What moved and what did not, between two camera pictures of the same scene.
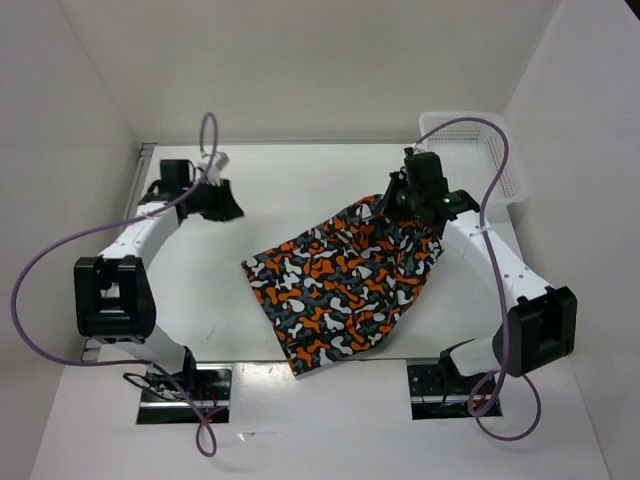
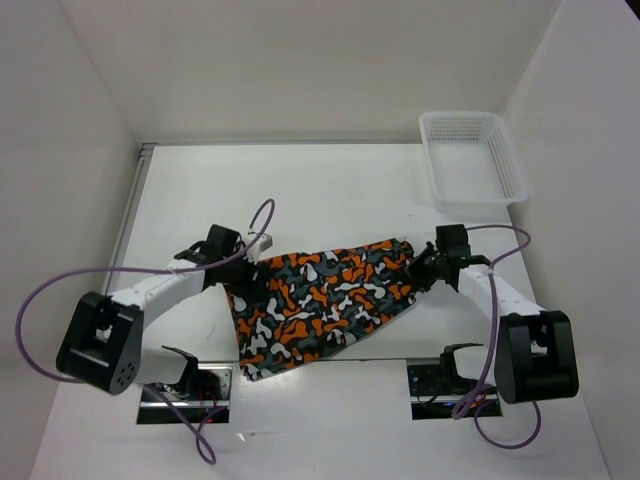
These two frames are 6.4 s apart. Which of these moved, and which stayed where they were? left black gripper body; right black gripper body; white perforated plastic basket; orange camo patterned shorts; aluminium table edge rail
Moved: right black gripper body; orange camo patterned shorts; left black gripper body
Stayed: white perforated plastic basket; aluminium table edge rail
